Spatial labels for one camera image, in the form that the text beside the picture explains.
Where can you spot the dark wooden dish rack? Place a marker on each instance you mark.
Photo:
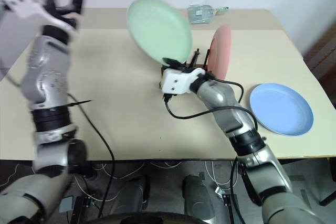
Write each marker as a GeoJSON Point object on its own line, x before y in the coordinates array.
{"type": "Point", "coordinates": [195, 57]}

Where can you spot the dark brown wooden furniture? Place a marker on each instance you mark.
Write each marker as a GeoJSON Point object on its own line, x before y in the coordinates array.
{"type": "Point", "coordinates": [323, 58]}

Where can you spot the blue plate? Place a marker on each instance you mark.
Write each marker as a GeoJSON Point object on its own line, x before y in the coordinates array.
{"type": "Point", "coordinates": [281, 108]}

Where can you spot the clear plastic bag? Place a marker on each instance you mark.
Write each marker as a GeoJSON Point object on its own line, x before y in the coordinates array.
{"type": "Point", "coordinates": [200, 14]}

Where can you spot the dark grey robot leg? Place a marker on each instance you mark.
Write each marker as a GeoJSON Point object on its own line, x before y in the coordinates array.
{"type": "Point", "coordinates": [134, 195]}
{"type": "Point", "coordinates": [197, 197]}

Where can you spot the pink plate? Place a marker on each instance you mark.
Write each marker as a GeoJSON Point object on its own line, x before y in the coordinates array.
{"type": "Point", "coordinates": [220, 51]}

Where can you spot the grey floor box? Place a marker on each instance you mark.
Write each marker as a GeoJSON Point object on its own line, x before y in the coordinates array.
{"type": "Point", "coordinates": [67, 204]}

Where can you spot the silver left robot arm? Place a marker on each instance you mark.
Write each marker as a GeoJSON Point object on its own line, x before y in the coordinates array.
{"type": "Point", "coordinates": [47, 77]}

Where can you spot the dark grey left robot leg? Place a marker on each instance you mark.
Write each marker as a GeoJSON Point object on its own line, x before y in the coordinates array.
{"type": "Point", "coordinates": [134, 195]}

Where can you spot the green plate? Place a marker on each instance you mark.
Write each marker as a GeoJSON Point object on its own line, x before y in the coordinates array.
{"type": "Point", "coordinates": [157, 27]}

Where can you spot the black rounded robot base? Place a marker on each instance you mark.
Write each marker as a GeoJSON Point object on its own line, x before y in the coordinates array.
{"type": "Point", "coordinates": [141, 220]}

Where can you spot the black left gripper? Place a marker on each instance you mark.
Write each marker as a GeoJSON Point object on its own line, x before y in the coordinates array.
{"type": "Point", "coordinates": [65, 14]}

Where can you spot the black table leg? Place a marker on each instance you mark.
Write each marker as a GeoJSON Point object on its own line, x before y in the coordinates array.
{"type": "Point", "coordinates": [329, 187]}

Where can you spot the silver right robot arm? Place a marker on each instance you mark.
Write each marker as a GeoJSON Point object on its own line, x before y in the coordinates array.
{"type": "Point", "coordinates": [223, 98]}

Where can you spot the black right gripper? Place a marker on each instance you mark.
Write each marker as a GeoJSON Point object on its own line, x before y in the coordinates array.
{"type": "Point", "coordinates": [187, 69]}

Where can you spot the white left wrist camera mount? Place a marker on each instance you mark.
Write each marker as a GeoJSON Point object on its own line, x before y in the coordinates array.
{"type": "Point", "coordinates": [23, 1]}

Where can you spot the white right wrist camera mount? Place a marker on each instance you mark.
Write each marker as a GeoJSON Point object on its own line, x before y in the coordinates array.
{"type": "Point", "coordinates": [176, 79]}

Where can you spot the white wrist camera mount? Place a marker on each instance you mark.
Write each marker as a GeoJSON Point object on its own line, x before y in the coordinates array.
{"type": "Point", "coordinates": [176, 79]}
{"type": "Point", "coordinates": [23, 1]}

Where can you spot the dark grey right robot leg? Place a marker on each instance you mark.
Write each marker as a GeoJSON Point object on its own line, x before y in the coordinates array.
{"type": "Point", "coordinates": [197, 197]}

